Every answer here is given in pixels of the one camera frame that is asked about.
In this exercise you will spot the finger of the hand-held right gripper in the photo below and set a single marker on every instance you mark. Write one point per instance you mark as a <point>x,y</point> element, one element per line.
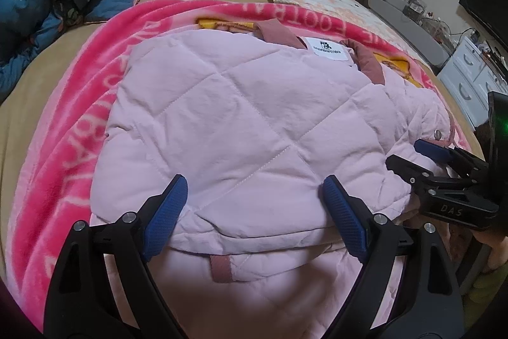
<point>432,152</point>
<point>412,172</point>

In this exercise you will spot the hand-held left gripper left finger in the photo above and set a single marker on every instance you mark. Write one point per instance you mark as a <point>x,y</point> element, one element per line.
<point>164,216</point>

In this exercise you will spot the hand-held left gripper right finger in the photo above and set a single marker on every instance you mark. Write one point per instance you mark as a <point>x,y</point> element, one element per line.
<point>345,216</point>

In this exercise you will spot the pink quilted jacket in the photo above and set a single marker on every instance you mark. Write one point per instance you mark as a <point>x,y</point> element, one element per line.
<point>246,116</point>

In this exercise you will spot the white drawer cabinet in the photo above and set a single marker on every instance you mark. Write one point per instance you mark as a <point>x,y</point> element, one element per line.
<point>464,81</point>

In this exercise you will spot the pink cartoon printed blanket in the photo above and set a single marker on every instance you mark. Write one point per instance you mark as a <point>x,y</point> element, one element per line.
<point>67,148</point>

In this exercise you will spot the black television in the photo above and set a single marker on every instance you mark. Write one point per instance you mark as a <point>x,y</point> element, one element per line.
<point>486,1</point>

